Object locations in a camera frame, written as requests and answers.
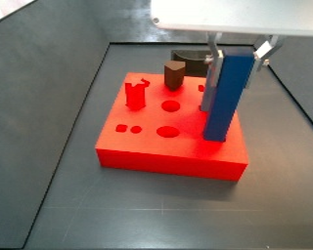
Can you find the light blue arch block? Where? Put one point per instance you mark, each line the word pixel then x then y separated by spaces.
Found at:
pixel 208 89

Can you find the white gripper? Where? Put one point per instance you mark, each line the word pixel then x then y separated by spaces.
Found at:
pixel 278 17

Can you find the red star block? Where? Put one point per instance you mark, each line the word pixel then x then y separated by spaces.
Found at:
pixel 135 94

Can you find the red peg board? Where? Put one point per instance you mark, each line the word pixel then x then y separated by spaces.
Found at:
pixel 157 138

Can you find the brown prism block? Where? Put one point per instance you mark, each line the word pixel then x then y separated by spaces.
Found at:
pixel 173 72

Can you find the black curved holder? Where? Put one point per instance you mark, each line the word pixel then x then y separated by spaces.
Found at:
pixel 195 67

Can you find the dark blue rectangular block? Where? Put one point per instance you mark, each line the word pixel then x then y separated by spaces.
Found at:
pixel 238 60

